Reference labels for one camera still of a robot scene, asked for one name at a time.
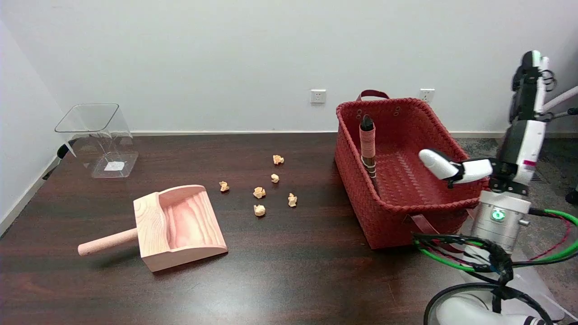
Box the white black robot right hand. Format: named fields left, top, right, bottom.
left=419, top=51, right=550, bottom=196

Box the red robot cable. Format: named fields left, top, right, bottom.
left=535, top=214, right=573, bottom=262

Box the wooden dustpan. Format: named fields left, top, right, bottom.
left=77, top=185, right=228, bottom=273

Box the red woven basket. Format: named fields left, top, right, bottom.
left=335, top=89, right=491, bottom=250

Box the brown hand broom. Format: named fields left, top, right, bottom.
left=359, top=115, right=380, bottom=195

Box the grey office chair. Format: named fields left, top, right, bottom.
left=541, top=85, right=578, bottom=205

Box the clear plastic bin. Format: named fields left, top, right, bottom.
left=55, top=103, right=139, bottom=179

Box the clear floor mat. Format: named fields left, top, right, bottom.
left=458, top=221, right=566, bottom=322

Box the green robot cable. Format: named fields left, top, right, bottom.
left=415, top=209, right=578, bottom=273

